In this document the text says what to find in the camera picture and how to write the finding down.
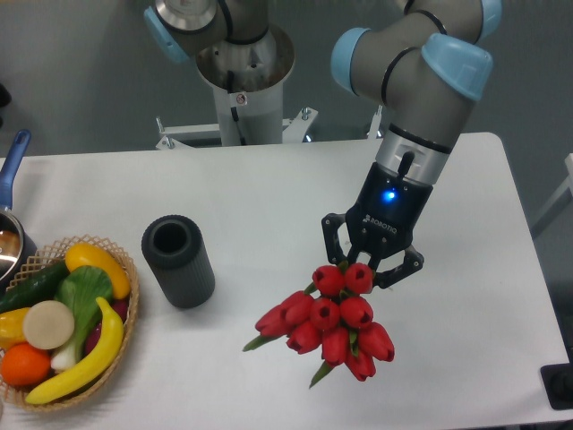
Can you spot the orange fruit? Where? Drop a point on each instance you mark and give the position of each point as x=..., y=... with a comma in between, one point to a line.
x=24, y=365

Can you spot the black object top left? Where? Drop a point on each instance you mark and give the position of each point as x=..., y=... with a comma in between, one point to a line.
x=5, y=96

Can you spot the white frame at right edge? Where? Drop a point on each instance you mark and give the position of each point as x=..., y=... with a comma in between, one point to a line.
x=556, y=203

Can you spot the yellow banana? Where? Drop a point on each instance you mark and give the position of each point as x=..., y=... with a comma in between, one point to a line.
x=90, y=367

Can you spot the woven wicker basket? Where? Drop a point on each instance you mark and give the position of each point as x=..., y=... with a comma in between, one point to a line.
x=51, y=254

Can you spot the beige round disc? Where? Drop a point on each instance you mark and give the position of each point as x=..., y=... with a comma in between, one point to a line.
x=48, y=325

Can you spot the green cucumber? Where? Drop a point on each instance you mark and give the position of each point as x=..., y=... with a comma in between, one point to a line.
x=38, y=287

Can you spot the yellow squash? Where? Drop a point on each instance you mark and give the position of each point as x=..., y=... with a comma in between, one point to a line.
x=85, y=254

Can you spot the yellow bell pepper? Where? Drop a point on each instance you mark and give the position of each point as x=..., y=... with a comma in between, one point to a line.
x=11, y=327

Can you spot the blue handled saucepan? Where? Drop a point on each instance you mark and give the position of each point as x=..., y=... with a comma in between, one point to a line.
x=16, y=245

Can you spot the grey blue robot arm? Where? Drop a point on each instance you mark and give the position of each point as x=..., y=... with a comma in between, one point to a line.
x=427, y=68

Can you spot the green bok choy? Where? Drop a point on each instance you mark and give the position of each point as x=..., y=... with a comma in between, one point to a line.
x=79, y=292

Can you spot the dark red vegetable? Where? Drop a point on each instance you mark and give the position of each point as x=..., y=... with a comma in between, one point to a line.
x=121, y=308

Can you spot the black box at table edge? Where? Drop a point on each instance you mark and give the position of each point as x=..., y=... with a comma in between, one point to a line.
x=557, y=382

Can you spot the dark grey ribbed vase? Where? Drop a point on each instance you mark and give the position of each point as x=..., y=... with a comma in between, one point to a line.
x=174, y=249

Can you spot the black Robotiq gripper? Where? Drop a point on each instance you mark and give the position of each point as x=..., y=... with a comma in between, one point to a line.
x=380, y=224

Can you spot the red tulip bouquet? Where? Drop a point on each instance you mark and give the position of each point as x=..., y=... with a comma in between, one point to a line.
x=333, y=316

